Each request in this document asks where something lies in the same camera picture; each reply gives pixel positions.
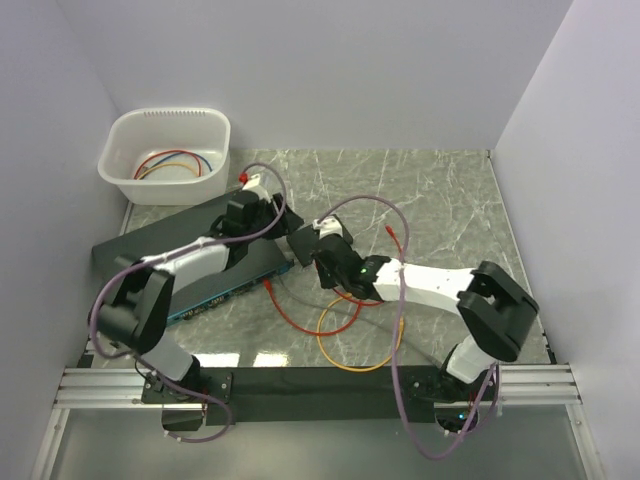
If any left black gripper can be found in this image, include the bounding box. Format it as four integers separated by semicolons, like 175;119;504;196
245;192;304;241

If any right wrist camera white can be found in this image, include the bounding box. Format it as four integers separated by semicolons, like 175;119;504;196
312;215;353;245

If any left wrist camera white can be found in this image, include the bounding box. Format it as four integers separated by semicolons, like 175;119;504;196
238;172;271;202

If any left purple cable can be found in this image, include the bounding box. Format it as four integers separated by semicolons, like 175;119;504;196
88;163;289;445

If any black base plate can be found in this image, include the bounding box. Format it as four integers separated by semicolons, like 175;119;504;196
139;364;494;432

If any red cable in tub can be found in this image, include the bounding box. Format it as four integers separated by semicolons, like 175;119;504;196
134;149;205;176

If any blue cable in tub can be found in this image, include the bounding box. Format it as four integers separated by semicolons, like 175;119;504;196
142;151;209;175

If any yellow cable in tub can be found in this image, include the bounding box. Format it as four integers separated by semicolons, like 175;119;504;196
132;162;201;180

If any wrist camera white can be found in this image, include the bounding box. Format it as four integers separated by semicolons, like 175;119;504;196
312;215;353;245
238;172;271;202

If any small black switch box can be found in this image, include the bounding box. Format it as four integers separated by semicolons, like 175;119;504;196
286;225;319;267

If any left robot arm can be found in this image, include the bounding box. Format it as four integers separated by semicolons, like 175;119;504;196
88;191;304;402

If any purple cable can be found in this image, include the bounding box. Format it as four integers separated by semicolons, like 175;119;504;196
317;195;501;460
88;163;289;445

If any yellow patch cable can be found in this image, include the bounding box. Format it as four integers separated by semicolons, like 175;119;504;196
317;298;406;374

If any large black network switch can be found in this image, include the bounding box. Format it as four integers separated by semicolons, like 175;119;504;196
91;191;294;326

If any aluminium rail right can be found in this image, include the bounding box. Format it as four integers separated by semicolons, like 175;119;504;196
498;364;582;406

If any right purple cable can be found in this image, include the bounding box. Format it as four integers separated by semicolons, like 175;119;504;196
317;195;501;460

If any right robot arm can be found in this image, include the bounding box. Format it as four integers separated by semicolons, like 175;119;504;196
311;234;539;399

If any white plastic tub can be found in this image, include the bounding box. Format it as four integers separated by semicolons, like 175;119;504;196
98;107;231;206

